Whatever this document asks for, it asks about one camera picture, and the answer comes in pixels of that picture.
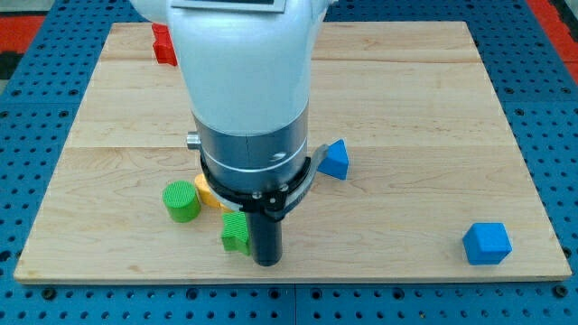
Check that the green cylinder block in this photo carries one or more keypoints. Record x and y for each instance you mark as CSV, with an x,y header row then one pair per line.
x,y
181,201

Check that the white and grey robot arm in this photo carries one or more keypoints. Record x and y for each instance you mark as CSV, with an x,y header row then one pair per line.
x,y
247,67

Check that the blue triangular block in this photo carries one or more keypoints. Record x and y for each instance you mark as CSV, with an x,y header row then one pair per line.
x,y
336,163

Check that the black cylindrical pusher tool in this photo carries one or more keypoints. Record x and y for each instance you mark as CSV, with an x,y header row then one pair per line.
x,y
265,237

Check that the green star block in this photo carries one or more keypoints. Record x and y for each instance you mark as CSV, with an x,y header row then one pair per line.
x,y
234,235

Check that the yellow block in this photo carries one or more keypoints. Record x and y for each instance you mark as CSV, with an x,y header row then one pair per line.
x,y
205,194

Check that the light wooden board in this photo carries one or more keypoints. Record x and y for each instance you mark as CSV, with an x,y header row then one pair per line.
x,y
431,153

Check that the red block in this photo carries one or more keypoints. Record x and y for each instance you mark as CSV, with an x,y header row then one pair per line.
x,y
162,45

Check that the blue cube block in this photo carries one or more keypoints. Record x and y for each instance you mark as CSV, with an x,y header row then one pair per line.
x,y
486,243

